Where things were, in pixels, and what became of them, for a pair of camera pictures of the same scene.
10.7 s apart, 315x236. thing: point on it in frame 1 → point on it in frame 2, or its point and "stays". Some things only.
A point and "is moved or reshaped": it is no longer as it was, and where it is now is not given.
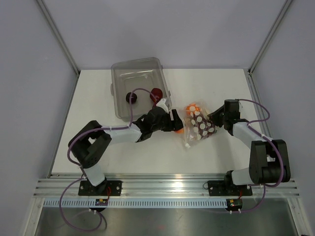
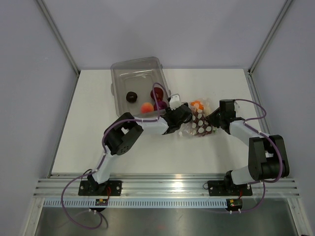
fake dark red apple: [158, 94] stays
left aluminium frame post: [64, 46] stays
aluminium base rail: [159, 185] stays
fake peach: [181, 131] → [146, 107]
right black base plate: [226, 188] stays
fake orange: [191, 108] is moved or reshaped
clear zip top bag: [197, 125] is moved or reshaped
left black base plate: [85, 188] stays
